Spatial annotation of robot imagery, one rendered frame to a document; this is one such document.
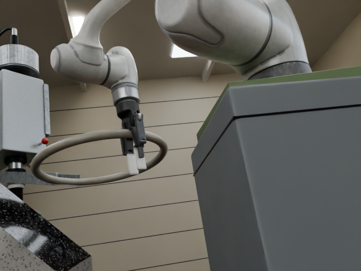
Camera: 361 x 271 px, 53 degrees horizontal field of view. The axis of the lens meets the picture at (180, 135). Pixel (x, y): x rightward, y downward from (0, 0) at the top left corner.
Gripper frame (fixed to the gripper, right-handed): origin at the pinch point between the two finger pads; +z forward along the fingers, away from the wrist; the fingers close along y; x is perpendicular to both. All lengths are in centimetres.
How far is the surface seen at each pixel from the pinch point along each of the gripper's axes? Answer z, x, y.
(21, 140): -38, 16, 74
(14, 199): 6.4, 33.0, 12.8
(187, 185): -110, -347, 422
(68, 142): -8.8, 18.6, 6.6
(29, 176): -16, 17, 60
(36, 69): -78, 7, 73
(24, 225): 14.7, 31.8, 8.6
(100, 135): -9.0, 10.6, 0.8
